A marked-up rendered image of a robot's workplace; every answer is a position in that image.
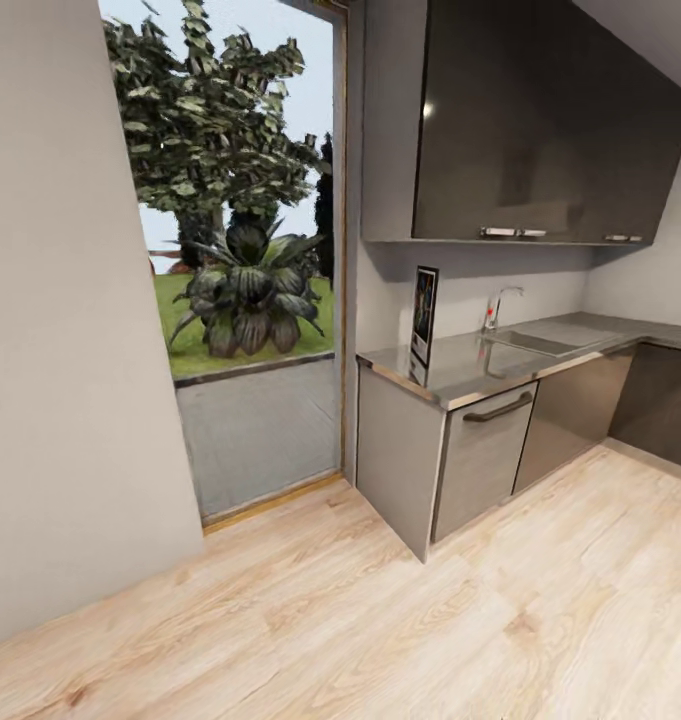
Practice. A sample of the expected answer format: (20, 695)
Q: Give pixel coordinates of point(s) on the fixed window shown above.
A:
(234, 114)

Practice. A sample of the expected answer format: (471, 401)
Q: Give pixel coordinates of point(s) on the dishwasher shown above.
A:
(482, 445)

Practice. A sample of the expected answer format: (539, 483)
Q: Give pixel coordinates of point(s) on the drop in sink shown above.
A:
(550, 338)

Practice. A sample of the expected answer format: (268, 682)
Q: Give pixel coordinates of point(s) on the cabinet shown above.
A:
(636, 157)
(481, 119)

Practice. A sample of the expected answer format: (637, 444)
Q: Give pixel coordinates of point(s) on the poster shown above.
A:
(424, 312)

